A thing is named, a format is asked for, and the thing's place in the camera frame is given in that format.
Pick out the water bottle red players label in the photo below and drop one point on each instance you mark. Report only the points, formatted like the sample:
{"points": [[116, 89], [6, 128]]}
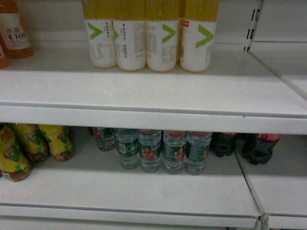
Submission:
{"points": [[150, 149]]}

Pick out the front clear water bottle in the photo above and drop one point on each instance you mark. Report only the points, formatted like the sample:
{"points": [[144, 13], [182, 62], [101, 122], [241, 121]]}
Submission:
{"points": [[174, 143]]}

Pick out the water bottle barcode label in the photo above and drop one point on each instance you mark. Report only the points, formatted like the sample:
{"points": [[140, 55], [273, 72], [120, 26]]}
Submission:
{"points": [[128, 147]]}

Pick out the water bottle right rear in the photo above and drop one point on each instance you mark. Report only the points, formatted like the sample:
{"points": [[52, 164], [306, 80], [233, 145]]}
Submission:
{"points": [[197, 149]]}

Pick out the water bottle far left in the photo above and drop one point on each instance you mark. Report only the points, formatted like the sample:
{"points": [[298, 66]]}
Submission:
{"points": [[104, 138]]}

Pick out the upper white shelf board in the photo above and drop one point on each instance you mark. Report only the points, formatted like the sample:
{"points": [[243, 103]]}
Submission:
{"points": [[235, 94]]}

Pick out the white metal shelf board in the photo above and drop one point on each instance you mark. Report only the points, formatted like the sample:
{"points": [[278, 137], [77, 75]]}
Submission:
{"points": [[92, 185]]}

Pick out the slotted white shelf upright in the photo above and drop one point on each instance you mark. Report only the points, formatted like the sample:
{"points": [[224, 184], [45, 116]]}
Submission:
{"points": [[254, 14]]}

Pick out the cola bottle red label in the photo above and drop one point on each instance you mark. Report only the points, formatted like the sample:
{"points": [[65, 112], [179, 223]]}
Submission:
{"points": [[223, 144]]}

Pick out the white yellow juice bottle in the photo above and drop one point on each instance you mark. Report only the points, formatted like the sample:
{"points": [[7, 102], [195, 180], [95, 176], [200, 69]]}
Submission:
{"points": [[199, 27], [161, 34], [98, 16], [129, 34]]}

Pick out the cola bottle far right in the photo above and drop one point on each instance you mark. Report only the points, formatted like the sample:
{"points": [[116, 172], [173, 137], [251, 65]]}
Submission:
{"points": [[258, 148]]}

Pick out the lemon tea bottle left edge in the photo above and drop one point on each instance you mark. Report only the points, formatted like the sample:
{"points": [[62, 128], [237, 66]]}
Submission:
{"points": [[33, 144]]}

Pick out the yellow lemon tea bottle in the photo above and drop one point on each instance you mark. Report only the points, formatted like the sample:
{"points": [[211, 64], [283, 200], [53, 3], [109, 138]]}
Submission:
{"points": [[13, 164]]}

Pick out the orange drink bottle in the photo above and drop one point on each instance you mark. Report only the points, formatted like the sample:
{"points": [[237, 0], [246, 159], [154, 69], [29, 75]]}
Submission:
{"points": [[13, 33]]}

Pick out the orange drink bottle edge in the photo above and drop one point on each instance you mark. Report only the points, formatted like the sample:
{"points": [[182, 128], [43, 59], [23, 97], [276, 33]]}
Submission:
{"points": [[3, 59]]}

